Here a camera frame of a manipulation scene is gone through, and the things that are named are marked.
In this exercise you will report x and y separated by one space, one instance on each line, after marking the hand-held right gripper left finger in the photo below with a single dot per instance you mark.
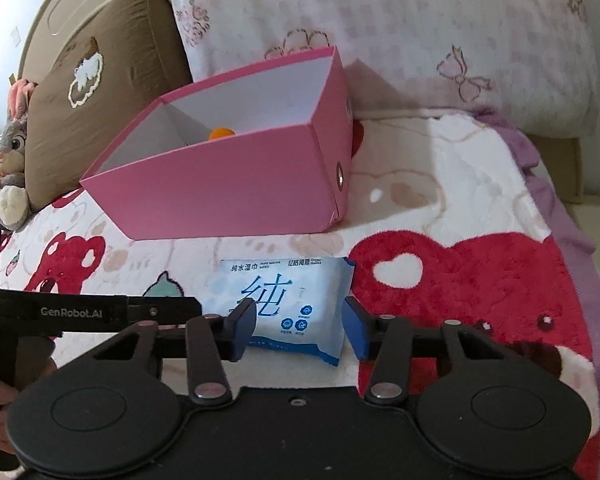
242 330

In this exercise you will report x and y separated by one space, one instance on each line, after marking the beige bed frame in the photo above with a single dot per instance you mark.
555 170

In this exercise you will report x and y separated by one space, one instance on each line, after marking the pink floral pillow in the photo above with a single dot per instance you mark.
380 35

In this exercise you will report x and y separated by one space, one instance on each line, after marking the brown pillow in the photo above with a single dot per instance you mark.
130 60

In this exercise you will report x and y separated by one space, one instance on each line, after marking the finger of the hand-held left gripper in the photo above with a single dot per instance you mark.
170 307

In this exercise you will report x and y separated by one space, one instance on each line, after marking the bear printed blanket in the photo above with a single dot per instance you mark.
430 200

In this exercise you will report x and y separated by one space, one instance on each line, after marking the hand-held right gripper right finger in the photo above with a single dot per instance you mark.
356 327

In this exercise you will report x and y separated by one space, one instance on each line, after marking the pink cardboard box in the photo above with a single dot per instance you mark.
220 190

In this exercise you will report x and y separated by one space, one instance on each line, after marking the purple bed sheet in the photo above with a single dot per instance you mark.
570 220

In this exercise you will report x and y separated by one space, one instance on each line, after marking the grey plush bunny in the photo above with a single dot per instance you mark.
10 150

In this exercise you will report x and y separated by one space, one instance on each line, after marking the orange makeup sponge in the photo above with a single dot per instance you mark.
222 133

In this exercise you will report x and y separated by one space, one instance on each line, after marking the blue wet wipe pack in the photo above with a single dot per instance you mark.
290 285

